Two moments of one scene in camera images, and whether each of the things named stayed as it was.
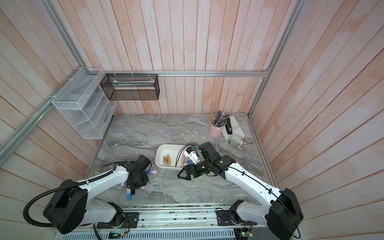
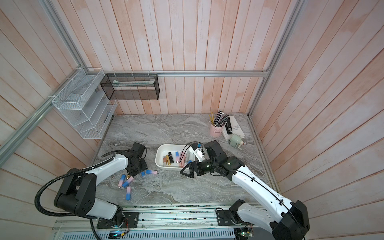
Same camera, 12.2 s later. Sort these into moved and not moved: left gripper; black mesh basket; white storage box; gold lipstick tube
Moved: left gripper
Not moved: white storage box; gold lipstick tube; black mesh basket
